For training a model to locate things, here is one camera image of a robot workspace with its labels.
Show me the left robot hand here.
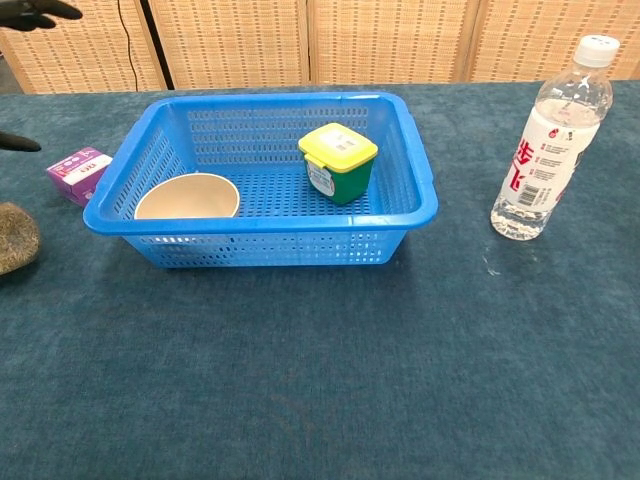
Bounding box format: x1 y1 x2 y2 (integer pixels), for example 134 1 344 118
0 0 84 153

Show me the purple carton box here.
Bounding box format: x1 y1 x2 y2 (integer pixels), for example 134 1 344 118
46 146 114 208

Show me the round dark lidded jar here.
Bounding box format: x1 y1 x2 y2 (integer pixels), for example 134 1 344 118
0 202 41 276

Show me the beige bowl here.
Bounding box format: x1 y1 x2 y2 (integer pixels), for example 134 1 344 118
133 172 241 221

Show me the green container yellow lid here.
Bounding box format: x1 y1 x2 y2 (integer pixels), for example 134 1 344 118
297 122 379 206

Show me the clear plastic water bottle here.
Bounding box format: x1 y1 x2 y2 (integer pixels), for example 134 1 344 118
489 34 622 241

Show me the black tripod stand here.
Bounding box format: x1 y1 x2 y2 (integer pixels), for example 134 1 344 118
139 0 175 91

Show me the blue perforated plastic basket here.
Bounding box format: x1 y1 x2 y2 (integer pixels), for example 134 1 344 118
82 91 440 269

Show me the bamboo folding screen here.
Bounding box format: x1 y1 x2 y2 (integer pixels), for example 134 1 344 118
0 0 640 95

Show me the teal table cloth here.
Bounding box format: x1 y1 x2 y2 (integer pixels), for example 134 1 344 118
0 79 640 480

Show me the thin black hanging cable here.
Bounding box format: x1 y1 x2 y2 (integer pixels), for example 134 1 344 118
117 0 141 92

